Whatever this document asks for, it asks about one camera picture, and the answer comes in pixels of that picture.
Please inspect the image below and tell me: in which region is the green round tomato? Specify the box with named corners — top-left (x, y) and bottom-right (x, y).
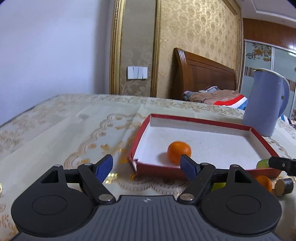
top-left (212, 182), bottom-right (226, 191)

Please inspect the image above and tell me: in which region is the dark sugarcane piece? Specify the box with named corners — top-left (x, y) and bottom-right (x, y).
top-left (274, 178), bottom-right (294, 197)

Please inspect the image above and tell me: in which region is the green cucumber chunk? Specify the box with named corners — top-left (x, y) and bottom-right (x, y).
top-left (256, 159), bottom-right (269, 169)

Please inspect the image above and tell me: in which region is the orange mandarin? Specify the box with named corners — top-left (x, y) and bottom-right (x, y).
top-left (255, 175), bottom-right (273, 193)
top-left (166, 141), bottom-right (192, 165)

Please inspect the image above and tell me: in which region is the red cardboard tray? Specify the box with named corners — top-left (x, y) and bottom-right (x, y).
top-left (128, 113), bottom-right (281, 179)

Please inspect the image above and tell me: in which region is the lavender electric kettle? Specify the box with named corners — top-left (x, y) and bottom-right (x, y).
top-left (242, 68), bottom-right (290, 137)

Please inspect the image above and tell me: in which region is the striped bedding pile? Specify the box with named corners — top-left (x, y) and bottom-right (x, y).
top-left (183, 86), bottom-right (248, 110)

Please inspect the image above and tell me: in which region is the wooden bed headboard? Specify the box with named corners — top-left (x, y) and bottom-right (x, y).
top-left (170, 48), bottom-right (237, 100)

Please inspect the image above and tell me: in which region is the floral sliding wardrobe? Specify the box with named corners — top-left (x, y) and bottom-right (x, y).
top-left (240, 18), bottom-right (295, 121)

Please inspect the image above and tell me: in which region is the white wall switch panel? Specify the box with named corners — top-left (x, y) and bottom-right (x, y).
top-left (127, 66), bottom-right (148, 80)

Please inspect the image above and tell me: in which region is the gold ornate wall frame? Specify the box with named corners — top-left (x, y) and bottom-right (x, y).
top-left (109, 1), bottom-right (161, 97)

